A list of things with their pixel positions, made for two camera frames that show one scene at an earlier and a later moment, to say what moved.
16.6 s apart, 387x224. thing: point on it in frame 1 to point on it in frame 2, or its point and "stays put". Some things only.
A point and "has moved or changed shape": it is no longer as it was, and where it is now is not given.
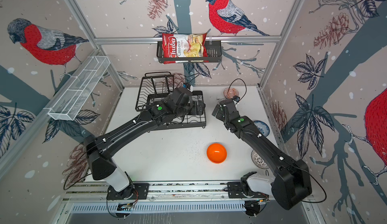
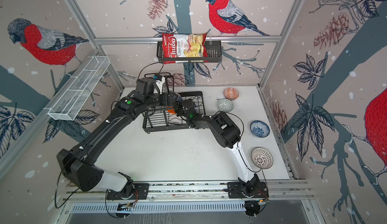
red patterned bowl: [231, 93] stays put
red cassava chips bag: [179, 48] stays put
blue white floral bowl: [262, 127] stays put
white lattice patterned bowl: [258, 161] stays put
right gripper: [219, 115] to [178, 106]
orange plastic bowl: [216, 153] has moved or changed shape
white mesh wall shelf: [73, 95] stays put
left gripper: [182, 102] to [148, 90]
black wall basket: [214, 54] stays put
